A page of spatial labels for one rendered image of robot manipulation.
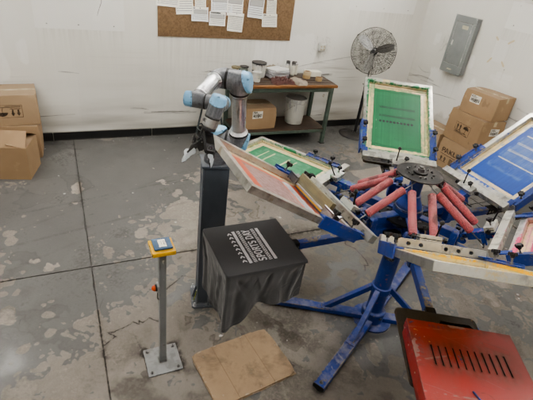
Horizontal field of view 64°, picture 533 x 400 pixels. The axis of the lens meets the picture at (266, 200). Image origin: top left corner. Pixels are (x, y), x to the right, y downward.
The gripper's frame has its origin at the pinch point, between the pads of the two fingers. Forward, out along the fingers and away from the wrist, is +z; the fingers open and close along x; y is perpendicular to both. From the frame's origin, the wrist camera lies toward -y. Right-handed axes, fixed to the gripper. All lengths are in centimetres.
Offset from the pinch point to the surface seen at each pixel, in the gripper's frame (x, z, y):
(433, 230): -138, -4, -36
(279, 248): -63, 37, -8
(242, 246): -43, 43, 0
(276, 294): -64, 59, -22
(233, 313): -43, 76, -20
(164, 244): -3, 53, 11
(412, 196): -133, -14, -14
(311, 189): -73, 1, 3
